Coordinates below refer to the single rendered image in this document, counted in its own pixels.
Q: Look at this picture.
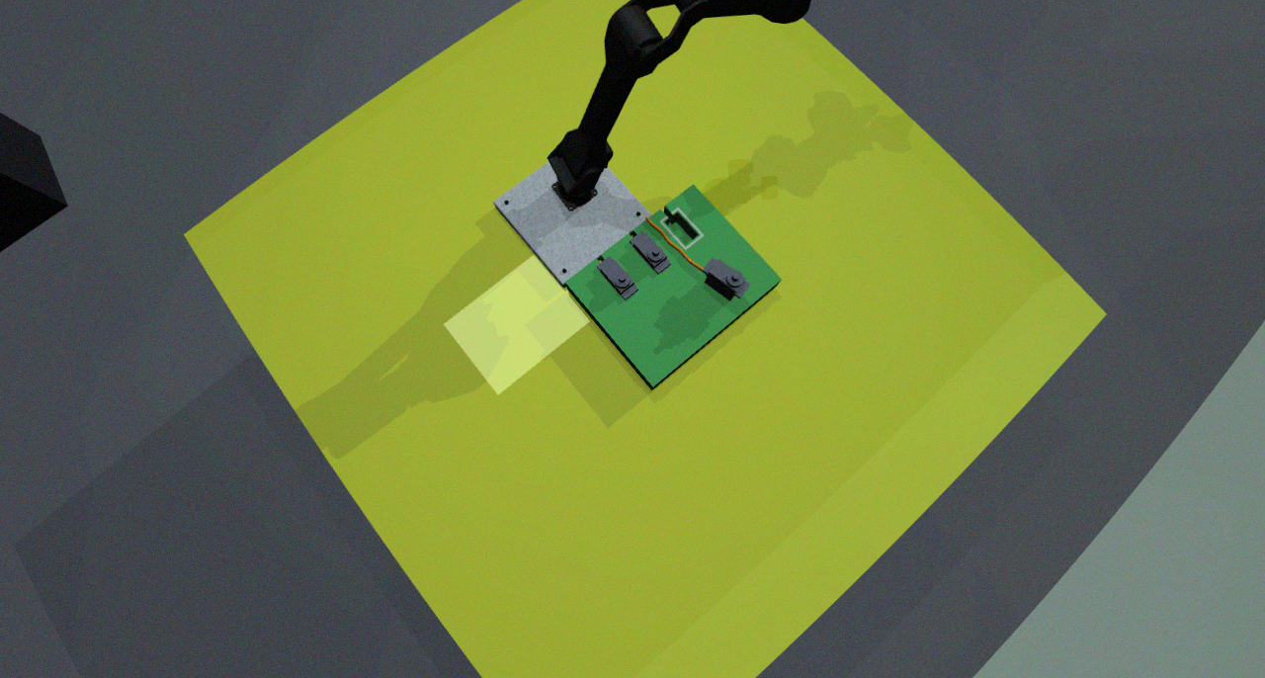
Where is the green flat deck panel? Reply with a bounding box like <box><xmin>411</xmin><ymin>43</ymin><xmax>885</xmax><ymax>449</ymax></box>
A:
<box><xmin>565</xmin><ymin>185</ymin><xmax>782</xmax><ymax>390</ymax></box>

